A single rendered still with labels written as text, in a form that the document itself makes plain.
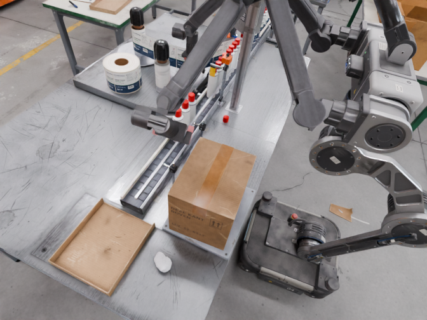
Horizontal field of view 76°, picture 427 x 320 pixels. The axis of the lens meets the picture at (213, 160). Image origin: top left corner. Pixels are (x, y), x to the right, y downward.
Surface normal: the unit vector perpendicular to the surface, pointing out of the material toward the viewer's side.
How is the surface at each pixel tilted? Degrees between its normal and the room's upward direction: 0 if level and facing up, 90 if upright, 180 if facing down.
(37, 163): 0
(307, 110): 50
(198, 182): 0
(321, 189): 0
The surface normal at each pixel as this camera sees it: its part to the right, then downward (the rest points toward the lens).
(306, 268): 0.11, -0.63
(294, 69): -0.24, 0.16
